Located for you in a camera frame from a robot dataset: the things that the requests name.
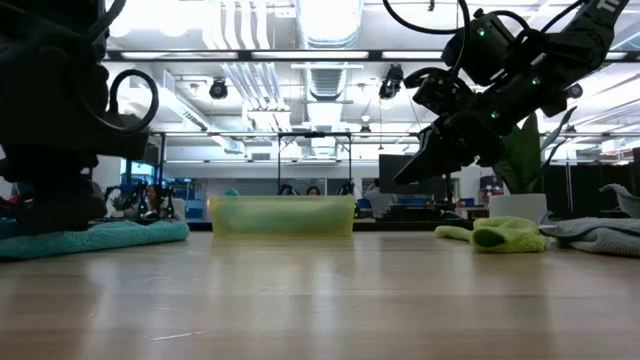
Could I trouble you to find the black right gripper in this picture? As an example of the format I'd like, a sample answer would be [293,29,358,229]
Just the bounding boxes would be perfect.
[393,107,506,185]

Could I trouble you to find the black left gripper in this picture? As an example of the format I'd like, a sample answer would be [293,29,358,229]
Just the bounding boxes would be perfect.
[0,119,107,232]

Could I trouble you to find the teal microfiber towel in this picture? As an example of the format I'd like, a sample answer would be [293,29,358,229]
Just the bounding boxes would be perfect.
[0,219,191,262]

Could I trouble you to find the lime green microfiber towel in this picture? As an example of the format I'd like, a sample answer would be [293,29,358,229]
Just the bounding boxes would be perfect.
[433,215,550,254]

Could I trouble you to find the yellow translucent plastic basket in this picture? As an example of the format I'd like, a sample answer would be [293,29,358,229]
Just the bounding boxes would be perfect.
[208,194,357,238]

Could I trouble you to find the grey microfiber towel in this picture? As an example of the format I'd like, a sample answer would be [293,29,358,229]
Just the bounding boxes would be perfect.
[538,182,640,259]

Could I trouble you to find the large black monitor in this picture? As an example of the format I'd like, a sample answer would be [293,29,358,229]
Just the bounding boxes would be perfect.
[378,153,446,197]

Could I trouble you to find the blue storage bins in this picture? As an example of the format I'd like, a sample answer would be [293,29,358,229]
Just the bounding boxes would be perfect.
[394,196,431,209]

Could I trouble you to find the snake plant in white pot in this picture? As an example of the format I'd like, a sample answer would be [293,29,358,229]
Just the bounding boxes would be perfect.
[488,104,579,222]

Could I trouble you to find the black beam with light strips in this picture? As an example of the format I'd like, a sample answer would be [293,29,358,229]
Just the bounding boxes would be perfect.
[104,48,640,65]

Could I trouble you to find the black partition screen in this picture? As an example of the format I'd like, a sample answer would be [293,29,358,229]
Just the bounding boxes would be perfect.
[542,159,640,217]

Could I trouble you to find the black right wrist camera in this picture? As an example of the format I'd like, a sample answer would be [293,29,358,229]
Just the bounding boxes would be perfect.
[403,67,477,117]

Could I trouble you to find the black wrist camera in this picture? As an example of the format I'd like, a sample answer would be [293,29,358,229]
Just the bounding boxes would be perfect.
[99,114,151,162]
[403,67,477,117]

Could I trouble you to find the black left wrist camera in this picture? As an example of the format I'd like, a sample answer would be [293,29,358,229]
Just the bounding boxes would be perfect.
[99,114,151,162]

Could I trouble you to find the black hanging camera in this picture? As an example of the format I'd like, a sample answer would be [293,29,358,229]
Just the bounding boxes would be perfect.
[377,63,404,100]

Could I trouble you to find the black workstation frame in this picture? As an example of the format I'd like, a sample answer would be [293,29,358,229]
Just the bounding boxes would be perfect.
[276,131,353,197]

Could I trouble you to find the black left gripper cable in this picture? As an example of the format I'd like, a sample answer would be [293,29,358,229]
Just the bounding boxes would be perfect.
[107,68,161,135]

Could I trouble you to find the silver ventilation duct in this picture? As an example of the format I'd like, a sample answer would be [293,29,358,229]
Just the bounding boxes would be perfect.
[292,0,362,51]

